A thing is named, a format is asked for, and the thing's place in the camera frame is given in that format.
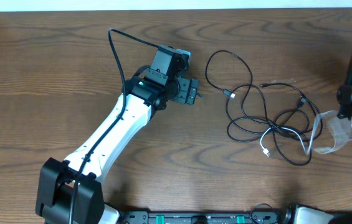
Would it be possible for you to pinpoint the black usb cable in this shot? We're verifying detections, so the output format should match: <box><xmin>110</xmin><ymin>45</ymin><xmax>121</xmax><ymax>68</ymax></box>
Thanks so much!
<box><xmin>205</xmin><ymin>49</ymin><xmax>313</xmax><ymax>167</ymax></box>
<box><xmin>258</xmin><ymin>82</ymin><xmax>323</xmax><ymax>142</ymax></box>

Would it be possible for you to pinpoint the white usb cable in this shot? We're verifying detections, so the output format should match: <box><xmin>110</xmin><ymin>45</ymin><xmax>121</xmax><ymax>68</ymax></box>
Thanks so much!
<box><xmin>259</xmin><ymin>126</ymin><xmax>313</xmax><ymax>158</ymax></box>

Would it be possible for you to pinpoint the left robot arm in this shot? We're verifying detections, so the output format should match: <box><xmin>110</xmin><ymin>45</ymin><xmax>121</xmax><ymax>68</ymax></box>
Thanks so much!
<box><xmin>36</xmin><ymin>45</ymin><xmax>199</xmax><ymax>223</ymax></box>

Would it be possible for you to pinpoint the clear plastic tape strip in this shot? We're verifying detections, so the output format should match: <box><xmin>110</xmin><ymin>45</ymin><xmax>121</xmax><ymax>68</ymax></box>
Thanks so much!
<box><xmin>304</xmin><ymin>110</ymin><xmax>352</xmax><ymax>156</ymax></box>

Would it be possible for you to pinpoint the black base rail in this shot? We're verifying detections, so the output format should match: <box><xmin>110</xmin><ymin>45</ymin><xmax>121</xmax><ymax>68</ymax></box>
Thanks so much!
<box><xmin>117</xmin><ymin>210</ymin><xmax>292</xmax><ymax>224</ymax></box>

